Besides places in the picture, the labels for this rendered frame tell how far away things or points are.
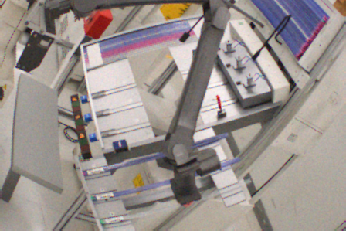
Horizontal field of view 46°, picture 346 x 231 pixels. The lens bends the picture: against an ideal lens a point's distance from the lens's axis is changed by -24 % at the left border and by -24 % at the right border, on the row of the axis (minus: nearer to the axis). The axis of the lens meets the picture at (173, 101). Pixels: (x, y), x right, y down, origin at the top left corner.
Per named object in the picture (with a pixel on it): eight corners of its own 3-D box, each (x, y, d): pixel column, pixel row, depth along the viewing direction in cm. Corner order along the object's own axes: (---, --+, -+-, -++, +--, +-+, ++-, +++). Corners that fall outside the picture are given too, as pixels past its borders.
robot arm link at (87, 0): (215, -12, 142) (225, -19, 132) (222, 27, 142) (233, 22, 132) (72, -3, 131) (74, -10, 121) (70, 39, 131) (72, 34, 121)
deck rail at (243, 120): (106, 164, 179) (103, 153, 175) (105, 160, 180) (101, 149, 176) (282, 114, 189) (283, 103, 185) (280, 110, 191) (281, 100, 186)
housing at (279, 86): (272, 115, 191) (274, 89, 181) (230, 43, 226) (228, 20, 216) (287, 110, 192) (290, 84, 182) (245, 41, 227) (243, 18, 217)
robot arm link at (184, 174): (169, 163, 133) (178, 178, 129) (193, 154, 134) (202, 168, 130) (171, 177, 138) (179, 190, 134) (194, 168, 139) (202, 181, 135)
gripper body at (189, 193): (190, 176, 145) (189, 161, 140) (201, 200, 138) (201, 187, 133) (169, 182, 144) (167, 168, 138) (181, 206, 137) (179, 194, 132)
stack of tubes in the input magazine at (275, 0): (296, 58, 176) (327, 15, 165) (245, -5, 212) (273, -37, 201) (310, 70, 183) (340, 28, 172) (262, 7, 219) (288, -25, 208)
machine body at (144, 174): (93, 246, 222) (156, 188, 197) (67, 157, 272) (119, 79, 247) (183, 259, 260) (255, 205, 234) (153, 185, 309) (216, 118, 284)
